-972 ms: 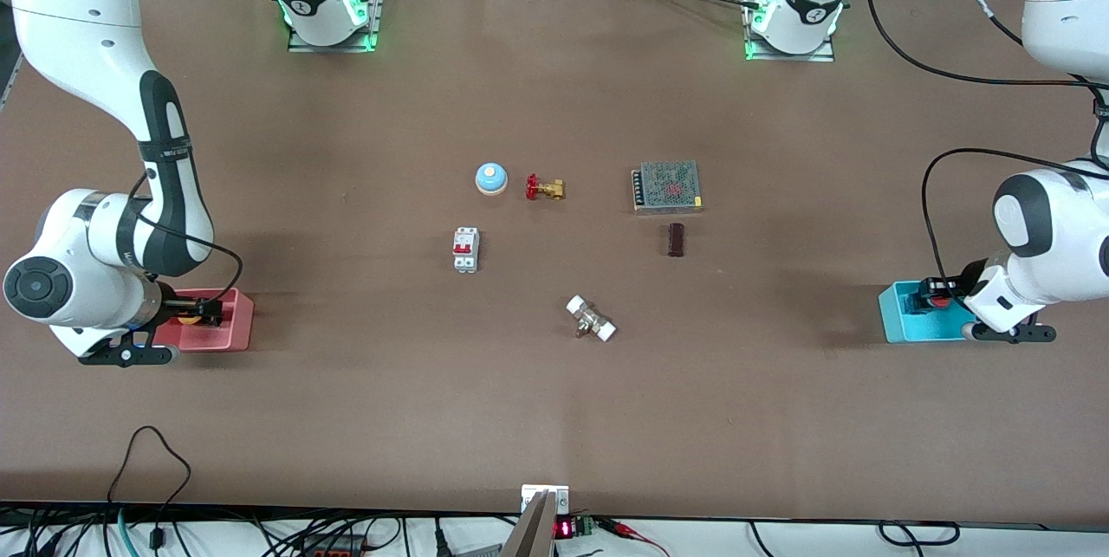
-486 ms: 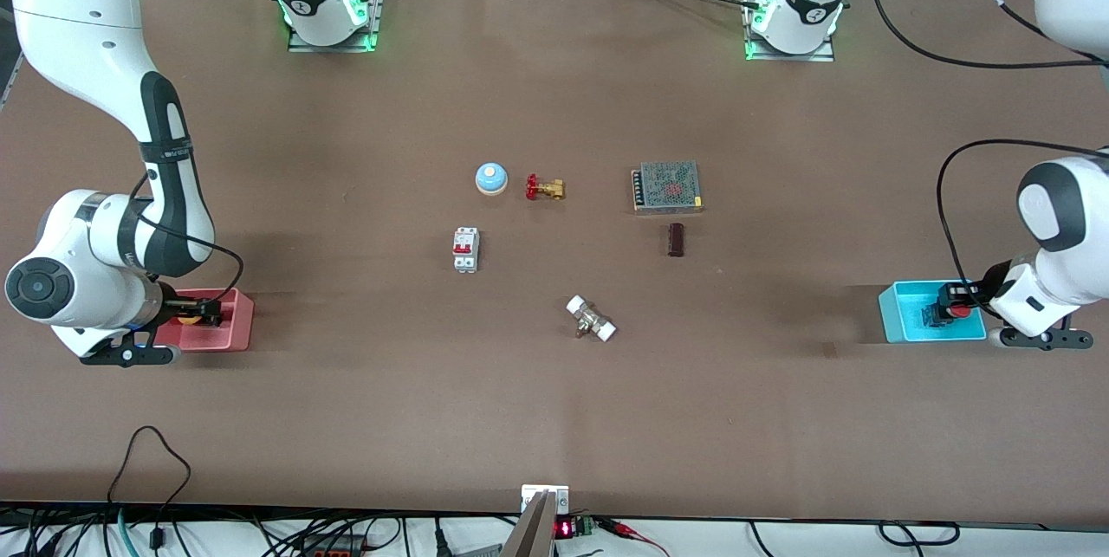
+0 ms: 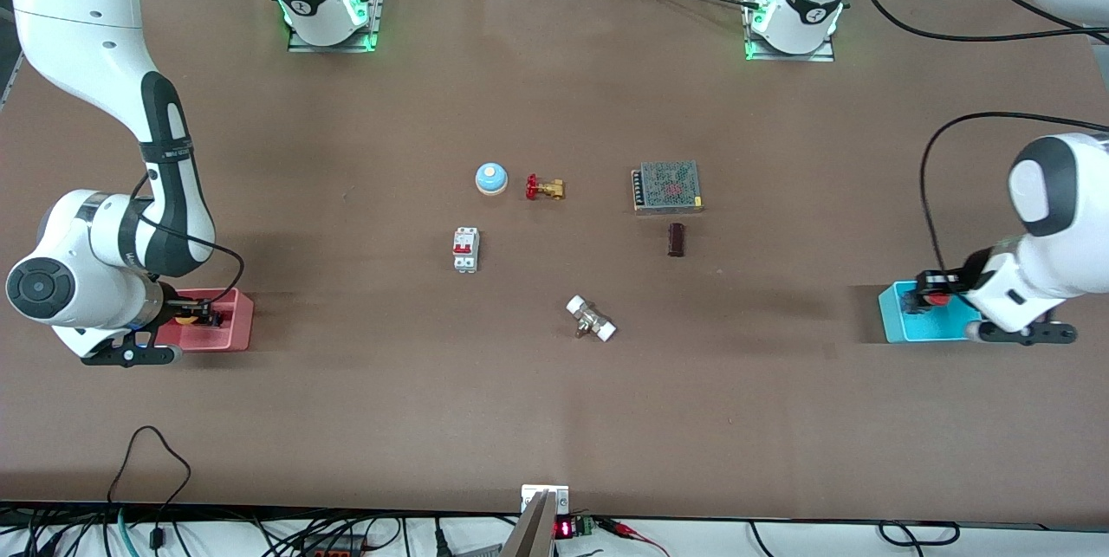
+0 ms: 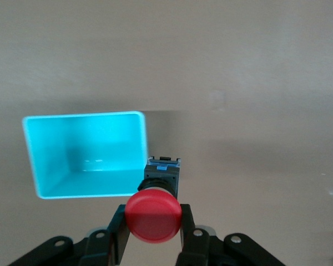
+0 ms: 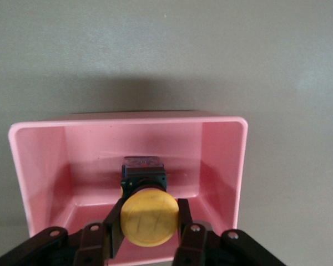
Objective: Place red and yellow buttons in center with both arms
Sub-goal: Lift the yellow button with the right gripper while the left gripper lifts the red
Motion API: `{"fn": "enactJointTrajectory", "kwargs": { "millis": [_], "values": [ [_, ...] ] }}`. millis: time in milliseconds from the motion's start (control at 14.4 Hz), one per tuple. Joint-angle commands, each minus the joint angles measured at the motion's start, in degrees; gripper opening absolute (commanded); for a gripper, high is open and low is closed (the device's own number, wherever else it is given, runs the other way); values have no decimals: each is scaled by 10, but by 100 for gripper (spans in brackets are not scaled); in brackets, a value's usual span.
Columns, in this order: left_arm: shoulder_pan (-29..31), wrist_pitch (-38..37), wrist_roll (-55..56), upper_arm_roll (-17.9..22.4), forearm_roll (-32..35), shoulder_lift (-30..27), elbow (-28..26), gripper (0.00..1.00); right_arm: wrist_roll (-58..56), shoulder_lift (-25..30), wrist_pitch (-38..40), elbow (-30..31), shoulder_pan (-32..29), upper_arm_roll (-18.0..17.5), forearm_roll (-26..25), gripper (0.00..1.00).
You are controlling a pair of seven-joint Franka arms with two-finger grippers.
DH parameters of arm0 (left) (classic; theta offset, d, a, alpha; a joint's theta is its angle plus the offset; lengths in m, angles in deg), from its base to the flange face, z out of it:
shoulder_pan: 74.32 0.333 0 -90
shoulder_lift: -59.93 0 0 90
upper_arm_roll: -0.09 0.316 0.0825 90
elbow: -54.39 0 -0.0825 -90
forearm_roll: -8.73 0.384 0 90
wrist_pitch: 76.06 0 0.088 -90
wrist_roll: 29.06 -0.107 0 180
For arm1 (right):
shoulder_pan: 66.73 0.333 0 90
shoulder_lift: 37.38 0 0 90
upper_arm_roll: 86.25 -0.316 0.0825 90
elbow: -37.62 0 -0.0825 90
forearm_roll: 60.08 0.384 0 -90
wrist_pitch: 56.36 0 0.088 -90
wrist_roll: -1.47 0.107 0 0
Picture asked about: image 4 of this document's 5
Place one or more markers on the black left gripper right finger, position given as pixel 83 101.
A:
pixel 192 238

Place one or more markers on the red push button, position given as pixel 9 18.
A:
pixel 154 219

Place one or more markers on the cyan plastic bin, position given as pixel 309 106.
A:
pixel 86 155

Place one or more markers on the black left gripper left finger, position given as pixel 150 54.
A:
pixel 119 235

